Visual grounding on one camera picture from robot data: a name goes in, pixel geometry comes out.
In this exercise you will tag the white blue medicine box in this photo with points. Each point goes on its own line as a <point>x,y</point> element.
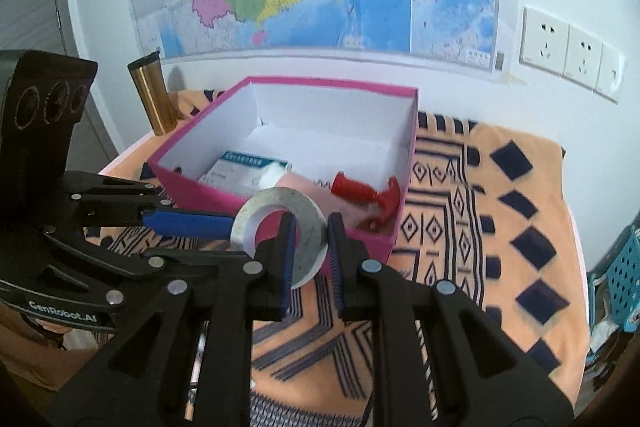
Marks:
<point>235,172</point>

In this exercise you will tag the pink cardboard box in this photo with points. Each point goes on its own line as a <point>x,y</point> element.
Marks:
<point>310,117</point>

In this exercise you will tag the grey tape roll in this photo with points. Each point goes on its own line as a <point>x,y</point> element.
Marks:
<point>312,227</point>

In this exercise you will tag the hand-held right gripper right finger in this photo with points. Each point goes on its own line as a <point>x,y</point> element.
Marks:
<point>337,267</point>

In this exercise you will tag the white wall switch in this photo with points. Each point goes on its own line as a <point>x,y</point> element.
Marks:
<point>611,74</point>

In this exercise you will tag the orange patterned blanket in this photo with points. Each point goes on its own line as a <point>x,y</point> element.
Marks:
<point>500,207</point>

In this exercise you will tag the gold metal cup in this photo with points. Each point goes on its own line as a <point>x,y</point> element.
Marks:
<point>152,97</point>

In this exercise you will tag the blue plastic basket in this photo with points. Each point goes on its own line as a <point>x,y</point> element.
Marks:
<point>625,277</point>

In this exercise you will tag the pink tube with white cap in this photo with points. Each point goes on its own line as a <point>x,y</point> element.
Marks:
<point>300,183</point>

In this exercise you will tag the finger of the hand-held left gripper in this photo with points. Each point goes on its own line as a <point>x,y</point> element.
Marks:
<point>150,264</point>
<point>190,224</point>

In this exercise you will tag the white wall socket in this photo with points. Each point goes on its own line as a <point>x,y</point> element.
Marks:
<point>544,38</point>
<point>584,57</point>

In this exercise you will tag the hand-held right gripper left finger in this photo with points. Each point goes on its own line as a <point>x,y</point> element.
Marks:
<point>286,267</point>

